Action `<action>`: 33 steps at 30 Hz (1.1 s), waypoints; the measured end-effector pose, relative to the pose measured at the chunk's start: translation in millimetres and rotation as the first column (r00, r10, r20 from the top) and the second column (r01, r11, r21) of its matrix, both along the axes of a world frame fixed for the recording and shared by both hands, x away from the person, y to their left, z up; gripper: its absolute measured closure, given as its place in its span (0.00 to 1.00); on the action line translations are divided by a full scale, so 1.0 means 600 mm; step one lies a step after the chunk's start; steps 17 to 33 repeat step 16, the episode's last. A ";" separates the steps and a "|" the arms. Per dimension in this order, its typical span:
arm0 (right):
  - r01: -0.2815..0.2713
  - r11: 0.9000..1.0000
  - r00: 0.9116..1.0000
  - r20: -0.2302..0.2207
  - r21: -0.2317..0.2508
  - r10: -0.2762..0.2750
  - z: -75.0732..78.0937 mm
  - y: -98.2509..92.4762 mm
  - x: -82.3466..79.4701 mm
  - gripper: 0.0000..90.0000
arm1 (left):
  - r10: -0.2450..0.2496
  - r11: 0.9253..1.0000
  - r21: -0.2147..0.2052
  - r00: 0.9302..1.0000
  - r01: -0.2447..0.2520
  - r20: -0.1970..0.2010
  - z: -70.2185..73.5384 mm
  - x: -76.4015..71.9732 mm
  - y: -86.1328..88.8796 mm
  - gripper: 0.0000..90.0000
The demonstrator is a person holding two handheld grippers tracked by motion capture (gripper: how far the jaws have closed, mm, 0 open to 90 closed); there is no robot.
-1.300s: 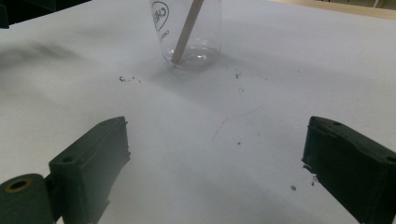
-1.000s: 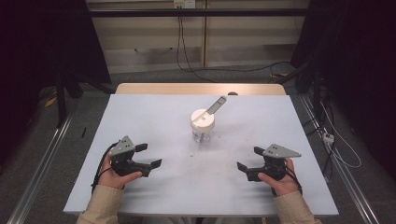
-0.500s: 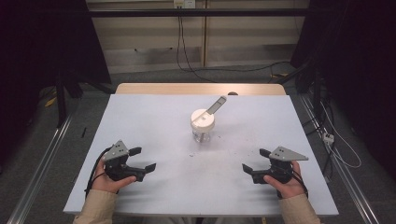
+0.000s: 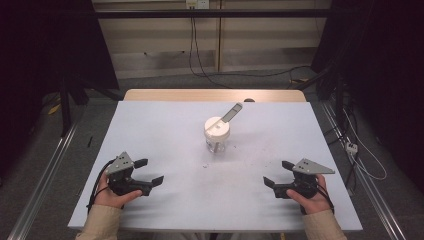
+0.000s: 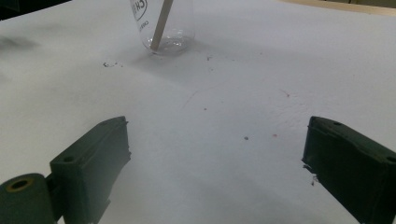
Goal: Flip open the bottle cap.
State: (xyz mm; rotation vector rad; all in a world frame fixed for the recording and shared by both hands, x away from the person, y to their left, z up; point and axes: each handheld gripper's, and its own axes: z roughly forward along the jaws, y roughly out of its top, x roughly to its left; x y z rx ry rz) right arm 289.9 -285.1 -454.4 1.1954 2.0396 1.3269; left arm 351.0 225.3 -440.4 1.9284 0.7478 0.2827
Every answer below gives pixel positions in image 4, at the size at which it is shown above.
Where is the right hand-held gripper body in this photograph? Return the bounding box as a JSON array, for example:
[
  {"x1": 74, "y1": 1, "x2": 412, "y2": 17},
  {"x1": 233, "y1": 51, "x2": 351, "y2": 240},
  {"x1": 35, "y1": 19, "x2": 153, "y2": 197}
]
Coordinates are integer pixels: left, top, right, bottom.
[{"x1": 272, "y1": 158, "x2": 336, "y2": 200}]

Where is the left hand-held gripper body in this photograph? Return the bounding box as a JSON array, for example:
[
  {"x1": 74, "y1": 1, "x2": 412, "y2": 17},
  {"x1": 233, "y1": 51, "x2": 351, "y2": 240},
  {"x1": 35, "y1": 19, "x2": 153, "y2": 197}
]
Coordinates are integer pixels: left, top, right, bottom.
[{"x1": 105, "y1": 151, "x2": 153, "y2": 197}]

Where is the clear plastic jar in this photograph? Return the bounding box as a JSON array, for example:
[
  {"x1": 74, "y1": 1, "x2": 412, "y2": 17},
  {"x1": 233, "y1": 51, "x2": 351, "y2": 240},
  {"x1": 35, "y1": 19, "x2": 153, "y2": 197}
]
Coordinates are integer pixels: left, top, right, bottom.
[{"x1": 205, "y1": 135, "x2": 230, "y2": 155}]

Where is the white lid with grey handle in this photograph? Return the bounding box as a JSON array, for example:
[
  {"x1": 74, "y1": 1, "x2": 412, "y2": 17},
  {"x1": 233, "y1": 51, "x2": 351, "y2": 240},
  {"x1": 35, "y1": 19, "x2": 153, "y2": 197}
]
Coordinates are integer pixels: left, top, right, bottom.
[{"x1": 203, "y1": 102, "x2": 244, "y2": 141}]

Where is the person's left hand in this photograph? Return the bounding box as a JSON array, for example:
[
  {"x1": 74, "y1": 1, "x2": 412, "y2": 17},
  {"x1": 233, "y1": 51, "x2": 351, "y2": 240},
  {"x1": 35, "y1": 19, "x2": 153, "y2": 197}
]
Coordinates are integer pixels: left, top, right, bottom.
[{"x1": 94, "y1": 172, "x2": 144, "y2": 210}]

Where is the person's right hand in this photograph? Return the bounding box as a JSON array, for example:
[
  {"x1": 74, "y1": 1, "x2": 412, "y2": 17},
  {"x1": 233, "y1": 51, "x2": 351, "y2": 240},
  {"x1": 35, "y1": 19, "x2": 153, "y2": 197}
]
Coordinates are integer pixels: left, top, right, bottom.
[{"x1": 286, "y1": 173, "x2": 335, "y2": 216}]

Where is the white board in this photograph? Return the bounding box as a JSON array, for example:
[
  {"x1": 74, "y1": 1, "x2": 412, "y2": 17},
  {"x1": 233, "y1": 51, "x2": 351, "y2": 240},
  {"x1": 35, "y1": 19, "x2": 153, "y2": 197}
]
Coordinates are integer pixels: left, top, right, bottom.
[{"x1": 67, "y1": 100, "x2": 364, "y2": 233}]

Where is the wooden table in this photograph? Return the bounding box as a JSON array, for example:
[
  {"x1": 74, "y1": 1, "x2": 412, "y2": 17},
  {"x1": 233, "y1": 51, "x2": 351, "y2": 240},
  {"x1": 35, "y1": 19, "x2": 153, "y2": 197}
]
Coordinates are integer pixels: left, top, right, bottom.
[{"x1": 123, "y1": 88, "x2": 307, "y2": 103}]

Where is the black curtain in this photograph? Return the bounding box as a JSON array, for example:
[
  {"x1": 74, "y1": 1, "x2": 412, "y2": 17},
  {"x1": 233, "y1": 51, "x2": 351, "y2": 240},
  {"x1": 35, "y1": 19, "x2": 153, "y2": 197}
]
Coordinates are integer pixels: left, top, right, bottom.
[
  {"x1": 0, "y1": 0, "x2": 120, "y2": 183},
  {"x1": 310, "y1": 0, "x2": 424, "y2": 193}
]

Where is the black horizontal bar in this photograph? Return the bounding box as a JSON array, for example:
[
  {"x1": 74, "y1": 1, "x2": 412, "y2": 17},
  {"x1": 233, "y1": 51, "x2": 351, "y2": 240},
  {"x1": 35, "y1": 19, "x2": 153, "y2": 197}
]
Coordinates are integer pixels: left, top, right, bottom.
[{"x1": 94, "y1": 8, "x2": 333, "y2": 20}]

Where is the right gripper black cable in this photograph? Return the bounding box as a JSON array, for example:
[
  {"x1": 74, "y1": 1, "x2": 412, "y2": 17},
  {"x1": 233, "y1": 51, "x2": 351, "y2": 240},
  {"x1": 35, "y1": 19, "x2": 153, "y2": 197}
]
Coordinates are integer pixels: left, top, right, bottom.
[{"x1": 299, "y1": 184, "x2": 336, "y2": 215}]

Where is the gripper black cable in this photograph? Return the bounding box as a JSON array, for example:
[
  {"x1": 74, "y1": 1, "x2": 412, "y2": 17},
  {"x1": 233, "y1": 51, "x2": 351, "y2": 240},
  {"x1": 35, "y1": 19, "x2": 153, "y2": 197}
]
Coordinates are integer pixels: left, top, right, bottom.
[
  {"x1": 299, "y1": 184, "x2": 336, "y2": 215},
  {"x1": 86, "y1": 158, "x2": 117, "y2": 215}
]

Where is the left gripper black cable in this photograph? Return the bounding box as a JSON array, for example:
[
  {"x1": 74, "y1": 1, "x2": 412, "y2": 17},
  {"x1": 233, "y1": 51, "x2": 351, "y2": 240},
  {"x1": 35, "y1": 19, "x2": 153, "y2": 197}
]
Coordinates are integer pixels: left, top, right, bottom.
[{"x1": 86, "y1": 158, "x2": 117, "y2": 215}]

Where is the aluminium rail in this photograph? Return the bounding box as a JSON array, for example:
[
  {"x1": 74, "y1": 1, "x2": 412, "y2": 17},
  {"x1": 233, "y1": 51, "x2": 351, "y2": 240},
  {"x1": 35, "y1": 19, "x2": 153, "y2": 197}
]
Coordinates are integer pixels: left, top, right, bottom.
[
  {"x1": 319, "y1": 101, "x2": 407, "y2": 240},
  {"x1": 6, "y1": 122, "x2": 80, "y2": 240}
]

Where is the white cable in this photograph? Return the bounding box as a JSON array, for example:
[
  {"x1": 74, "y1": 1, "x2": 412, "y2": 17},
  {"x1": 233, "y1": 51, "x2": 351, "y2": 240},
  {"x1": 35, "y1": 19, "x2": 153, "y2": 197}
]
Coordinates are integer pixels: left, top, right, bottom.
[{"x1": 342, "y1": 107, "x2": 389, "y2": 181}]

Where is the black floor cable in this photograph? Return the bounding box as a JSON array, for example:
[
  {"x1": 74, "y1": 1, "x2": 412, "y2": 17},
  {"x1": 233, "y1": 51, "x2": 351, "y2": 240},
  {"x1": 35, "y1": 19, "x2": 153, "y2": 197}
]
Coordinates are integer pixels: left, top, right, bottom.
[{"x1": 199, "y1": 65, "x2": 313, "y2": 90}]

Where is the black hanging cable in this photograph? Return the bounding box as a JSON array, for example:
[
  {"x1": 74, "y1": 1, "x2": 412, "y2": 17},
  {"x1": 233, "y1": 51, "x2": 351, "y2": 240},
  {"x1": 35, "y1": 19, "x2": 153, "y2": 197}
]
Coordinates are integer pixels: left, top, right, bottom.
[{"x1": 188, "y1": 16, "x2": 232, "y2": 90}]

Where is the wooden wall strip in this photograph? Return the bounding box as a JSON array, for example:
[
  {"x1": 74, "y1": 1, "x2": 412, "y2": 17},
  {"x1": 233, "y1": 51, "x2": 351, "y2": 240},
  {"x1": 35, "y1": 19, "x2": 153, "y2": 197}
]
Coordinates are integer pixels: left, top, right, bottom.
[{"x1": 214, "y1": 0, "x2": 224, "y2": 73}]

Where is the white wall socket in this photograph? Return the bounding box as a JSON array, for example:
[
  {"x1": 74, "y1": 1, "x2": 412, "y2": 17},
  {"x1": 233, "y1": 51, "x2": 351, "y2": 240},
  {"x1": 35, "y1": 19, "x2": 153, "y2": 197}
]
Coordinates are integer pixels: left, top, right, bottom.
[{"x1": 185, "y1": 0, "x2": 211, "y2": 10}]

